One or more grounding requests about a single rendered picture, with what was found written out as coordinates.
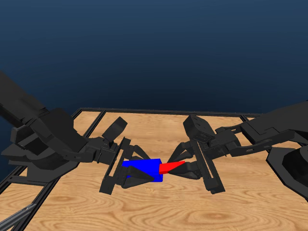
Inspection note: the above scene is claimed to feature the blue hollow socket block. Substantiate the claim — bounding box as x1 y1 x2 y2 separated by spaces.
122 158 164 183

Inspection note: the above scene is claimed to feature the black table frame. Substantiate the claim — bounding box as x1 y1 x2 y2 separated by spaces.
0 107 308 231

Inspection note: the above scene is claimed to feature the thin red peg bar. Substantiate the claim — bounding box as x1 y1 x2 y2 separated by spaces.
158 160 186 175

